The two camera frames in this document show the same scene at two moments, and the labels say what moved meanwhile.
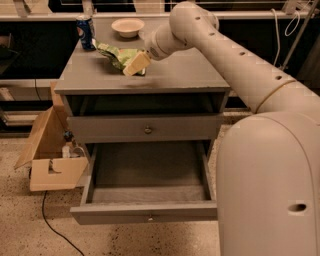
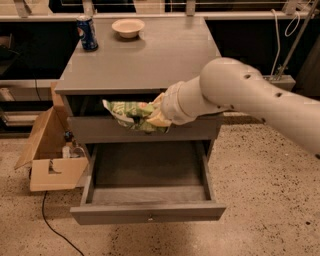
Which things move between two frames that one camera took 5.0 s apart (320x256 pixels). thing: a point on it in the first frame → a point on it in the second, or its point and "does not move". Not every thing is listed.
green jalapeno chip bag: (120, 58) → (134, 115)
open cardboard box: (52, 154) does not move
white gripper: (152, 47) → (171, 102)
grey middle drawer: (145, 129) does not move
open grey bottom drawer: (147, 181) does not move
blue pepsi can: (86, 31) does not move
